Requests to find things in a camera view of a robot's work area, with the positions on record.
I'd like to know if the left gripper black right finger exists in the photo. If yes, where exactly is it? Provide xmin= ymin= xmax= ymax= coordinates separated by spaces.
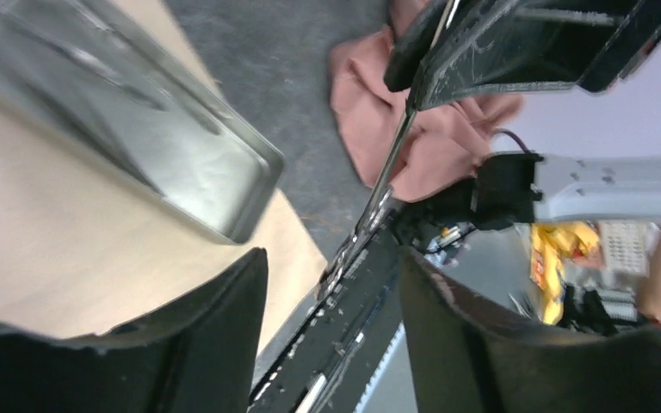
xmin=399 ymin=248 xmax=661 ymax=412

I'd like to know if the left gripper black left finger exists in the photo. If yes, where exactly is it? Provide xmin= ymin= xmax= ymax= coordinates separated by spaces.
xmin=0 ymin=248 xmax=269 ymax=412

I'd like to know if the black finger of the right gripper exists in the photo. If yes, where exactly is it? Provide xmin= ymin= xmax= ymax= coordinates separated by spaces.
xmin=383 ymin=1 xmax=462 ymax=93
xmin=409 ymin=1 xmax=661 ymax=111

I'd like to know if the beige cloth wrap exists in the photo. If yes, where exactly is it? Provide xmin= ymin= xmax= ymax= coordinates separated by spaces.
xmin=0 ymin=1 xmax=325 ymax=346

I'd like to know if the metal instrument tray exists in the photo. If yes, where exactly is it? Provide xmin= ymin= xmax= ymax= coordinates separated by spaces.
xmin=0 ymin=1 xmax=284 ymax=244

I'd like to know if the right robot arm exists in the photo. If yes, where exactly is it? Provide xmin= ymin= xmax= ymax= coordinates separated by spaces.
xmin=384 ymin=1 xmax=661 ymax=231

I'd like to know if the pink crumpled cloth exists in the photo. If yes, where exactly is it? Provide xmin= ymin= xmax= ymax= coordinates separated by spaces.
xmin=329 ymin=1 xmax=524 ymax=202

